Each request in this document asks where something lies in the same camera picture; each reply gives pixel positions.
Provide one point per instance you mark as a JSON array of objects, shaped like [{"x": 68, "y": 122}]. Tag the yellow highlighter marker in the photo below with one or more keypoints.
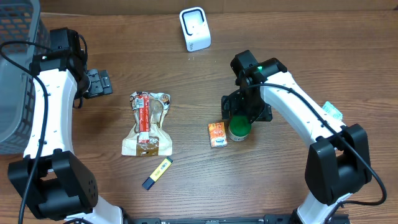
[{"x": 157, "y": 173}]

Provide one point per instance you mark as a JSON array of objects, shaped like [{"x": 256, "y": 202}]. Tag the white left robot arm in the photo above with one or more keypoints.
[{"x": 52, "y": 182}]

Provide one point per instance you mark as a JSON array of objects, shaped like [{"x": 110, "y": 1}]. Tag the teal tissue packet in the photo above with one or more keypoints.
[{"x": 331, "y": 110}]

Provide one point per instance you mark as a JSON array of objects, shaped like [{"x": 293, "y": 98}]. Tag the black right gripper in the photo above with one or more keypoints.
[{"x": 236, "y": 101}]

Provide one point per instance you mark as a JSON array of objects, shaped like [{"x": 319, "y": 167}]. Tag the green lid jar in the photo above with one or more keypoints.
[{"x": 239, "y": 128}]

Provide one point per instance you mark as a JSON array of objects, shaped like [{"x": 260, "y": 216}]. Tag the orange juice carton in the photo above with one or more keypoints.
[{"x": 217, "y": 135}]

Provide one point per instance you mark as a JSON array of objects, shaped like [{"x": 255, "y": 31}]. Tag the white barcode scanner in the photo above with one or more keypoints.
[{"x": 195, "y": 28}]

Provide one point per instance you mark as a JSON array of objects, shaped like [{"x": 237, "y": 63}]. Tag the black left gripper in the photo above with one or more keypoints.
[{"x": 98, "y": 83}]

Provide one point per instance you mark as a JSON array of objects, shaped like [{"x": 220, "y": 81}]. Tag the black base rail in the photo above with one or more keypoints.
[{"x": 217, "y": 220}]

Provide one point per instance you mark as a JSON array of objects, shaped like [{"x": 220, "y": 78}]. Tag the grey plastic mesh basket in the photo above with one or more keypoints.
[{"x": 20, "y": 20}]

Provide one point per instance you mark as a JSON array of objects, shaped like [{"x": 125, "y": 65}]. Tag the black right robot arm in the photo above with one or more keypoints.
[{"x": 338, "y": 155}]

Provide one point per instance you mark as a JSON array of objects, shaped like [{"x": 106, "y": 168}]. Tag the brown snack pouch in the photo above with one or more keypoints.
[{"x": 147, "y": 137}]

